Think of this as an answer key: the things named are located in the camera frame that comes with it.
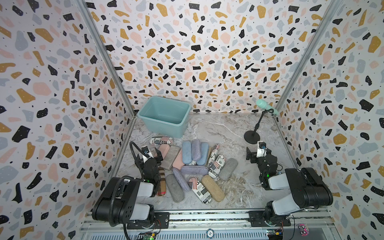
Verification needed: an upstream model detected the light blue felt case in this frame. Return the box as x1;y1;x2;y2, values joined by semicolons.
197;142;210;166
182;141;193;165

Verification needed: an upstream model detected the lavender felt case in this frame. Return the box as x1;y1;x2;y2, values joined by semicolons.
191;139;202;165

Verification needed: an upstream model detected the teal plastic storage box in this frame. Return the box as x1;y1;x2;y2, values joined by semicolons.
138;96;191;139

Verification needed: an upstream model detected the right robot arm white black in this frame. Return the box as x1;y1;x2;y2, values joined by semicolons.
246;142;333;226

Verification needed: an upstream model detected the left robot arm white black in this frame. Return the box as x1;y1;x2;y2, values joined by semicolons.
92;150;163;228

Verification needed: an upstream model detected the pink glasses case left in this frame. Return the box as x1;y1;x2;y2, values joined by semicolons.
158;144;170;159

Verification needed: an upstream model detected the pink glasses case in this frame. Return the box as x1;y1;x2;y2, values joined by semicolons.
173;150;185;171
158;144;170;159

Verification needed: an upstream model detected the grey-beige glasses case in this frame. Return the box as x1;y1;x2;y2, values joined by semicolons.
161;145;181;171

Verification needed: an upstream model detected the plaid tartan glasses case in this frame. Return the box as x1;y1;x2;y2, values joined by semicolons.
157;167;167;197

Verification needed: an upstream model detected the pink glasses case middle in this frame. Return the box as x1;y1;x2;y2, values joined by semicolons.
173;150;185;171

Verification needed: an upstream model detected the newspaper flag case far left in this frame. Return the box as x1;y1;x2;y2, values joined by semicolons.
150;136;174;146

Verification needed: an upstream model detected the newspaper flag case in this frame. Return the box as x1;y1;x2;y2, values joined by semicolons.
150;136;174;146
208;155;226;182
188;177;212;204
207;144;220;168

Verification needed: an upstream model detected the purple felt case diagonal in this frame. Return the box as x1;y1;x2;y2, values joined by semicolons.
172;168;191;192

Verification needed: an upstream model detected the green microphone on black stand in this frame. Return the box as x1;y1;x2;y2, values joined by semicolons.
244;99;278;145

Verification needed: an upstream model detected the grey felt case right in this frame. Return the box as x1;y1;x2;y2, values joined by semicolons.
219;158;238;181

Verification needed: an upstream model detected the grey felt case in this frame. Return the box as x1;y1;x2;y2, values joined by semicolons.
166;174;185;203
219;158;238;181

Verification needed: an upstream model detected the grey felt case front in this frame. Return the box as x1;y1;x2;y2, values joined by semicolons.
166;174;185;203

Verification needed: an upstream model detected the purple felt case horizontal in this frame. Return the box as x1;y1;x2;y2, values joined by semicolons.
181;165;209;176

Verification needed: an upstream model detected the newspaper flag case front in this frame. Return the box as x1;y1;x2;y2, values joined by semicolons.
188;177;212;204

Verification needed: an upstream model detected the newspaper flag case middle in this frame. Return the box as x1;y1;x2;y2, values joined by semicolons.
208;155;226;182

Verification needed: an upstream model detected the newspaper flag case upper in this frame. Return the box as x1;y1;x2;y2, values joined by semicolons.
207;144;220;168

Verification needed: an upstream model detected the tan felt case front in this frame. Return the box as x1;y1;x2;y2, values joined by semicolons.
202;175;225;202

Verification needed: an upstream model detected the tan case behind blue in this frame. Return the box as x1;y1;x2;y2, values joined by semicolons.
207;148;217;166

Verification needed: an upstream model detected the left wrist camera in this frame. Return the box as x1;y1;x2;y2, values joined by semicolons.
141;146;154;163

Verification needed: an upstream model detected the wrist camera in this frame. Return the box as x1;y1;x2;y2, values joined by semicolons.
257;141;267;158
141;146;154;163

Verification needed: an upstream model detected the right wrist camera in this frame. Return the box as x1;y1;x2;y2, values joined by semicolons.
257;141;267;158

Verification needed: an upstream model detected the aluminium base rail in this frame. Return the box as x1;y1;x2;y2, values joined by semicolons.
78;208;341;240

